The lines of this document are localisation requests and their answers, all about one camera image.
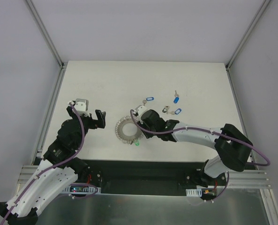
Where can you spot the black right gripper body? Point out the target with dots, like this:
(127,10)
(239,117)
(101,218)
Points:
(142,126)

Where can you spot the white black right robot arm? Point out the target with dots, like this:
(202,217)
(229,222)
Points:
(232,146)

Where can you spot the silver key black tag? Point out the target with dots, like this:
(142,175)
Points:
(166,109)

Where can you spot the aluminium frame post right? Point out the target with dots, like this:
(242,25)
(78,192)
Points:
(254,22)

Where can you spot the silver key dark-blue tag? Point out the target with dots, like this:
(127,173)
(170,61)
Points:
(176,97)

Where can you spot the silver key blue tag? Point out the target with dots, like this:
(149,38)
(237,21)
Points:
(176,112)
(148,99)

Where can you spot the aluminium frame post left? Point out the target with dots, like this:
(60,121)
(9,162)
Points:
(41,27)

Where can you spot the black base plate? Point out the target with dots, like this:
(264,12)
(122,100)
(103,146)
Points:
(151,178)

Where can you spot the right controller board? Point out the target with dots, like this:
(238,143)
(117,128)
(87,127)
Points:
(200,192)

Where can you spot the controller board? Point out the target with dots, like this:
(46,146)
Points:
(81,190)
(200,192)

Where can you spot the aluminium frame post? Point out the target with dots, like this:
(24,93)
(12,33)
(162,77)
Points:
(254,22)
(41,27)

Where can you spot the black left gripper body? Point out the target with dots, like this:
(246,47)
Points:
(92,121)

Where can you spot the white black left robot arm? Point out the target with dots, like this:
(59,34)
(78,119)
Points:
(58,169)

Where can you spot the left controller board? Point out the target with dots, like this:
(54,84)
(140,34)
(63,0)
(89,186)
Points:
(81,190)

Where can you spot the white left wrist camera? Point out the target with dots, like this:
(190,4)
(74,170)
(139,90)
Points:
(81,106)

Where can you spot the metal key organizer ring disc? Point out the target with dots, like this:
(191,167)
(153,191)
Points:
(126,131)

